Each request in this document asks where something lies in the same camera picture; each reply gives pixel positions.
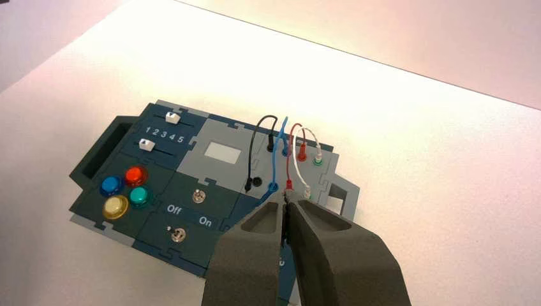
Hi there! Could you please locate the white jumper cable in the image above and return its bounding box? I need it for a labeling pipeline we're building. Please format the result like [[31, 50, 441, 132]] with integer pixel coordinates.
[[292, 127, 323, 200]]

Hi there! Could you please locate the blue jumper cable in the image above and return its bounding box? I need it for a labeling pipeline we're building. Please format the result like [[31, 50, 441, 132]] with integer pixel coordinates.
[[267, 116, 291, 194]]

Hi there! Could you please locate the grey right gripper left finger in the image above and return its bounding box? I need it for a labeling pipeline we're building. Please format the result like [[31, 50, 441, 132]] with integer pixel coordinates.
[[201, 192, 285, 306]]

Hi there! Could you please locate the green push button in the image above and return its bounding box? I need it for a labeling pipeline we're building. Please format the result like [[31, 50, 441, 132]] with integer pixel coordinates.
[[128, 186, 154, 210]]

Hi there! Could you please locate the blue push button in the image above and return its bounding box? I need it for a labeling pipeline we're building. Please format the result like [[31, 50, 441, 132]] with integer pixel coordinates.
[[100, 175, 124, 198]]

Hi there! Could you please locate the red push button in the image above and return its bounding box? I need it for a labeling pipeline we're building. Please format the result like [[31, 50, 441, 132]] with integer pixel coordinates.
[[124, 166, 149, 188]]

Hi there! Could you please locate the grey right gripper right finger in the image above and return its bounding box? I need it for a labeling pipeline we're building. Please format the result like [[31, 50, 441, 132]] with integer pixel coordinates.
[[285, 190, 412, 306]]

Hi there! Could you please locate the dark teal task board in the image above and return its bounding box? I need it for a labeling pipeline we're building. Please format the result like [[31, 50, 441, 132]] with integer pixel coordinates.
[[69, 99, 360, 306]]

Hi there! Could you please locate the yellow push button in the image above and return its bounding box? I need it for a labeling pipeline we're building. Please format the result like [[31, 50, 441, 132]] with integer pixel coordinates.
[[102, 194, 130, 221]]

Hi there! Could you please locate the black jumper cable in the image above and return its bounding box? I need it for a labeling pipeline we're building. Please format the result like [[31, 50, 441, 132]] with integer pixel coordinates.
[[244, 115, 279, 194]]

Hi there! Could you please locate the red jumper cable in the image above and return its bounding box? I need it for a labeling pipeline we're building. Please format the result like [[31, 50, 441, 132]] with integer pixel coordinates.
[[285, 122, 308, 192]]

